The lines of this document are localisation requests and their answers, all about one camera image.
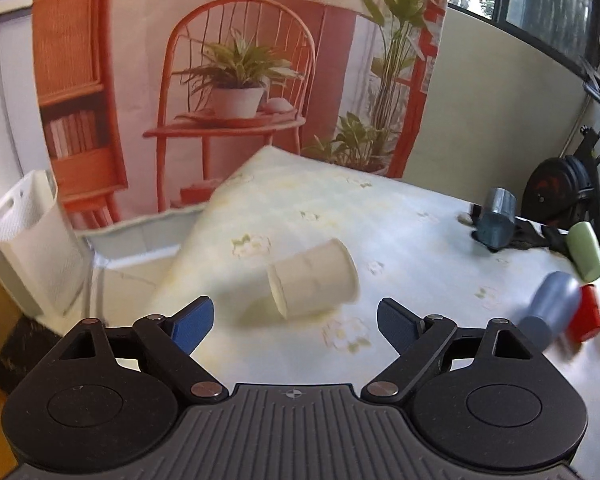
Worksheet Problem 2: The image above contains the white paper cup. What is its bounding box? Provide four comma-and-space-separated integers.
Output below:
268, 238, 360, 320

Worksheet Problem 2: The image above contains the blue plastic cup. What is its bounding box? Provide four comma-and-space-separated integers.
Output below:
517, 271, 582, 351

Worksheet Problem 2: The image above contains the transparent teal plastic cup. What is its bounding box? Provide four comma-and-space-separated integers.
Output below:
476, 188, 516, 250

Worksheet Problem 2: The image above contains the red plastic cup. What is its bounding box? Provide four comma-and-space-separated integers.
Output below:
566, 284, 600, 344

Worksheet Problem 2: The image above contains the light green plastic cup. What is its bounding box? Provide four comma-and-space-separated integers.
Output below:
566, 221, 600, 283

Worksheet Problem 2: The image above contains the floral checkered tablecloth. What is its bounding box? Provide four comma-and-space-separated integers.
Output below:
142, 145, 600, 461

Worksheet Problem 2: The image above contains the black sock left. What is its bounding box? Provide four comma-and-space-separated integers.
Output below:
469, 204, 548, 252

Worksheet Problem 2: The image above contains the black sock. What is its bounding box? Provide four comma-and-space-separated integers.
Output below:
469, 204, 548, 252
541, 226, 573, 262

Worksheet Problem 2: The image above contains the black sock right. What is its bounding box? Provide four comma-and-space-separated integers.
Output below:
541, 226, 573, 262

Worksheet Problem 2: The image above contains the white perforated laundry basket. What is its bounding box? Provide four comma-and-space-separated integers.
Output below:
0, 170, 91, 318

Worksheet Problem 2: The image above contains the black exercise bike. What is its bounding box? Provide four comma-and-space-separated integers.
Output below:
520, 54, 600, 241

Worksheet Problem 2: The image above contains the printed room backdrop cloth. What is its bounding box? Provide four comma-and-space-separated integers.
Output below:
32, 0, 448, 229

